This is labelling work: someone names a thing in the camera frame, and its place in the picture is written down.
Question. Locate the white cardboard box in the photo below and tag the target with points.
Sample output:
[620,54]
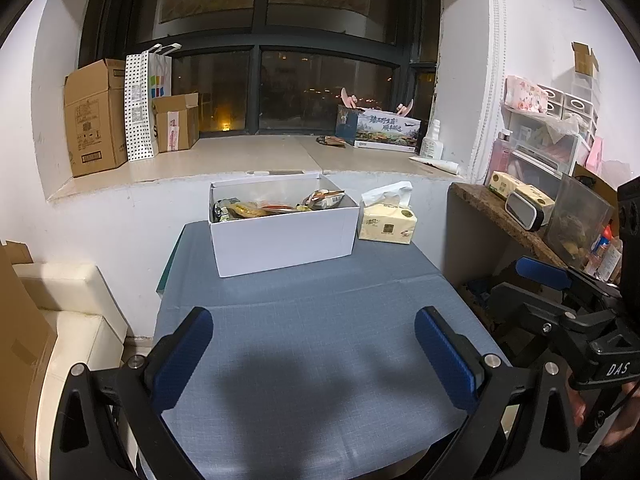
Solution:
[280,245]

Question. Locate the white bag with coloured squares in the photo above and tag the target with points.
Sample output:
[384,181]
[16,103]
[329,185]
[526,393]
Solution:
[162,77]

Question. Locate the small yellow tissue pack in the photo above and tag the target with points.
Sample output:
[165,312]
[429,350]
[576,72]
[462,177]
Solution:
[542,197]
[502,182]

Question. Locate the tiny open cardboard box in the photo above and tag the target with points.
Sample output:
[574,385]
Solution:
[584,60]

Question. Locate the blue-grey tablecloth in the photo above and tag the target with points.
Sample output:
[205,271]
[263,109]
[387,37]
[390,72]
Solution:
[320,320]

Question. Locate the wooden shelf board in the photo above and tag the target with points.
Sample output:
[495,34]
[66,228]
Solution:
[500,215]

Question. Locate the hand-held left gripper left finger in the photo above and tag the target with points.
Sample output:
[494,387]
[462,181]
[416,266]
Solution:
[182,360]

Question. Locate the landscape printed box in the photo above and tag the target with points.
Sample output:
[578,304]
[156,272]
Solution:
[387,130]

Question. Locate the yellow snack packet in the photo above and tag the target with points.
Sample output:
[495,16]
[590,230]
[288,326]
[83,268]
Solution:
[252,209]

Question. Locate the pink floral tissue pack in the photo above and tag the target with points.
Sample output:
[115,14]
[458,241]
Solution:
[525,94]

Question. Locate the person's right hand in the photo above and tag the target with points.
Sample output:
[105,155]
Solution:
[625,422]

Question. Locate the dark blue box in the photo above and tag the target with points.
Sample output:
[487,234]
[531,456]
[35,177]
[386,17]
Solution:
[346,122]

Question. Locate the clear plastic container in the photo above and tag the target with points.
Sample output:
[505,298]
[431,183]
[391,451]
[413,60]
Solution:
[580,220]

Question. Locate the large brown cardboard box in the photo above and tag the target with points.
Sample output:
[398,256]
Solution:
[92,120]

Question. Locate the pink toy piece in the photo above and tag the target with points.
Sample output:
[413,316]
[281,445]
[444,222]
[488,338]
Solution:
[406,106]
[349,98]

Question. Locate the brown snack packet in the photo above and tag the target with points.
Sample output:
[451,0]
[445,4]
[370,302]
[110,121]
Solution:
[331,141]

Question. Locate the white drawer organizer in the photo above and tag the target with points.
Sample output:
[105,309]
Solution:
[575,105]

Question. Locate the clear storage box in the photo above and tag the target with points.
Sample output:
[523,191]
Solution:
[545,152]

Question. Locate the dotted white paper bag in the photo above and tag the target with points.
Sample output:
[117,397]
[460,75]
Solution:
[140,110]

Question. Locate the white oval case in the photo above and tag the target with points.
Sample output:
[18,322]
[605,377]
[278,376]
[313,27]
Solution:
[522,212]

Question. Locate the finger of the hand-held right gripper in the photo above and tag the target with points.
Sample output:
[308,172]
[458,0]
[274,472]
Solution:
[542,271]
[530,310]

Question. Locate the small open cardboard box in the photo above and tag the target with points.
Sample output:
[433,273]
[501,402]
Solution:
[175,122]

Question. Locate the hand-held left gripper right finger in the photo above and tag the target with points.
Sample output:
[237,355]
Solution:
[447,360]

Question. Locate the green snack packet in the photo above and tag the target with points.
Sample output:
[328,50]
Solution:
[222,211]

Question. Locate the pink bottle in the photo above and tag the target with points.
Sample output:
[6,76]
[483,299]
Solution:
[501,157]

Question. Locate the white paper roll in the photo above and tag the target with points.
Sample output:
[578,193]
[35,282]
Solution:
[435,164]

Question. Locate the black window frame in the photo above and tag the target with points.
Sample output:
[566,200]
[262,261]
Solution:
[257,35]

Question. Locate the cream sofa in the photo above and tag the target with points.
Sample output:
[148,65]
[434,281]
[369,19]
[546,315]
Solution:
[75,310]

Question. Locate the white plastic bottle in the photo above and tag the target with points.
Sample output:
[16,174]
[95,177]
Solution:
[430,142]

